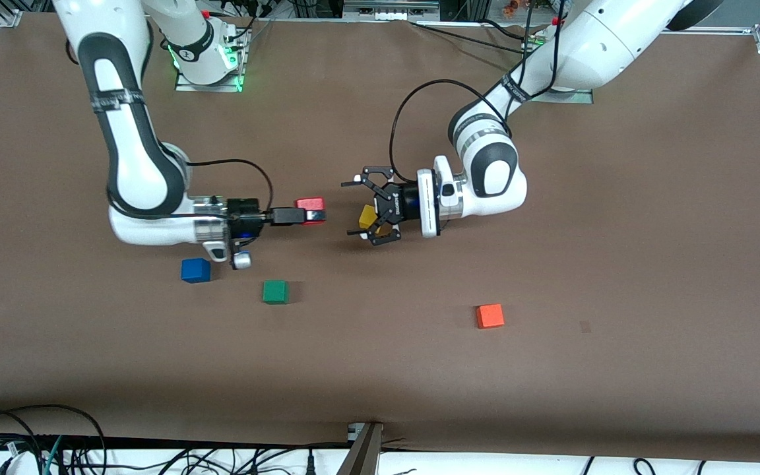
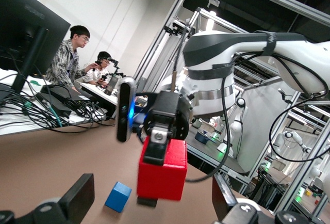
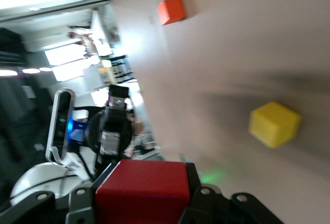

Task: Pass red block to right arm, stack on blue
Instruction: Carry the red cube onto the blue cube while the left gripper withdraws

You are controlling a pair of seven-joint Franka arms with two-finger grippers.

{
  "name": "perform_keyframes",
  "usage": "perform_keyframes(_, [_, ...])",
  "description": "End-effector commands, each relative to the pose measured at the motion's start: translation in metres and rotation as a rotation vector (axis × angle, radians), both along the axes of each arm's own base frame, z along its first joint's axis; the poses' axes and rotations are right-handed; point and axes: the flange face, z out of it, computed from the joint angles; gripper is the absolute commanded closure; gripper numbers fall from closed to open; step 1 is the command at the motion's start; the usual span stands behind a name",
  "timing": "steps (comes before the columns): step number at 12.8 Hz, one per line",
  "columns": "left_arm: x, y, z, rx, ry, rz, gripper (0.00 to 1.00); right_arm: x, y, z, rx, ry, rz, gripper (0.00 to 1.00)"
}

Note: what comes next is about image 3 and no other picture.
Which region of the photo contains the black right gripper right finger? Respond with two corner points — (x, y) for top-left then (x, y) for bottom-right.
(179, 162), (285, 224)

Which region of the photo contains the brown paper table cover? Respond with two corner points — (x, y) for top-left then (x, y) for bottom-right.
(110, 0), (330, 224)

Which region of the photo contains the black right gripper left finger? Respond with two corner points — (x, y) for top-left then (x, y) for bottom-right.
(0, 160), (122, 224)

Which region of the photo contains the yellow wooden block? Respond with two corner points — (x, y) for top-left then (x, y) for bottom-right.
(247, 101), (303, 149)

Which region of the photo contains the red wooden block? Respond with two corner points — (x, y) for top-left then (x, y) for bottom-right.
(95, 159), (192, 224)

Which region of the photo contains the orange wooden block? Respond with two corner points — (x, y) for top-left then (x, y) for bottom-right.
(156, 0), (187, 26)

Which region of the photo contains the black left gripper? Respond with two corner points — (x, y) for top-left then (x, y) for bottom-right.
(86, 84), (134, 162)

